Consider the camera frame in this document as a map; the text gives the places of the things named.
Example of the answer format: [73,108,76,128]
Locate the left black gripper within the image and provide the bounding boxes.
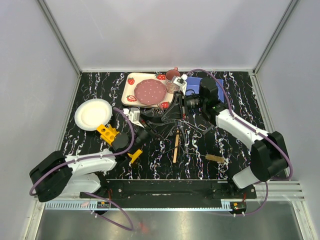
[128,113,176,156]

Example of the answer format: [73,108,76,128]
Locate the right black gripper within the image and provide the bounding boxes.
[161,91,207,122]

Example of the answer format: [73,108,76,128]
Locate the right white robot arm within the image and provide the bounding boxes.
[161,74,290,199]

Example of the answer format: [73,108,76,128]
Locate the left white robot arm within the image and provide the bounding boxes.
[29,107,176,203]

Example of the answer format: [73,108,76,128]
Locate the wooden test tube clamp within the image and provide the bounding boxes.
[172,130,180,164]

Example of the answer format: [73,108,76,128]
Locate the metal crucible tongs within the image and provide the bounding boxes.
[179,119,207,137]

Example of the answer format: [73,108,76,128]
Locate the pink floral mug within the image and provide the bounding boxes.
[165,67,181,94]

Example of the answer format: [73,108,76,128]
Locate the pink dotted plate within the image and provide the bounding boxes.
[133,79,167,106]

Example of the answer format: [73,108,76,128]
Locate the strawberry pattern tray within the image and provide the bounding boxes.
[121,72,174,109]

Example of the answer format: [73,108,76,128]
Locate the blue plastic drawer box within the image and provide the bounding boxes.
[185,76,225,103]

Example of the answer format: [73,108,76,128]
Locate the yellow test tube rack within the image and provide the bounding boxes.
[97,124,143,164]

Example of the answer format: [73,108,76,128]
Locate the test tube brush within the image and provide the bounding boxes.
[186,153,226,164]

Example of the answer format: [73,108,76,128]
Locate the white paper plate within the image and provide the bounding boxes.
[74,98,113,131]

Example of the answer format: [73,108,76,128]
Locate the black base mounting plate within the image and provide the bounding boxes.
[93,179,257,209]

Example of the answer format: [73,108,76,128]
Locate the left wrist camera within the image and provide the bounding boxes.
[123,107,143,127]

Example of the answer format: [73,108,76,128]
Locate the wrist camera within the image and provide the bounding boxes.
[172,74,188,95]
[123,107,143,127]

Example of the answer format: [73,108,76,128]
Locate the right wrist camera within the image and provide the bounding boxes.
[172,74,188,95]

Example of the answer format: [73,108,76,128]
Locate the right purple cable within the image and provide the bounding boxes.
[186,69,295,218]

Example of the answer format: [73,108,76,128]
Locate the purple cable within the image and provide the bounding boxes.
[29,107,136,231]
[186,69,295,218]

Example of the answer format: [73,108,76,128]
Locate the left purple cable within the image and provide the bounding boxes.
[29,107,136,231]

